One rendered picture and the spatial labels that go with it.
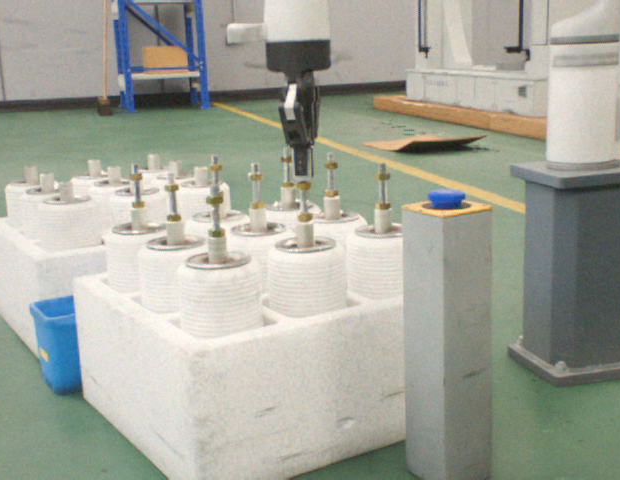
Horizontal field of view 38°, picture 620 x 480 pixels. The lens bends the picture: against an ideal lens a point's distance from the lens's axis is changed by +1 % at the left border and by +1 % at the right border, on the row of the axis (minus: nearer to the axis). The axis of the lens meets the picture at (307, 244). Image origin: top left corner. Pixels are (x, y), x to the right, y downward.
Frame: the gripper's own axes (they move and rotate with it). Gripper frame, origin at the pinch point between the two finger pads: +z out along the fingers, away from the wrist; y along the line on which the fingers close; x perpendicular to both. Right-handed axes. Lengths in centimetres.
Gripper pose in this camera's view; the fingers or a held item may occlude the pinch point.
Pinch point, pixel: (303, 163)
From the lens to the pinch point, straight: 106.9
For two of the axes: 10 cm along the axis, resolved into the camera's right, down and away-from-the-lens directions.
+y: 2.0, -2.3, 9.5
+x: -9.8, -0.1, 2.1
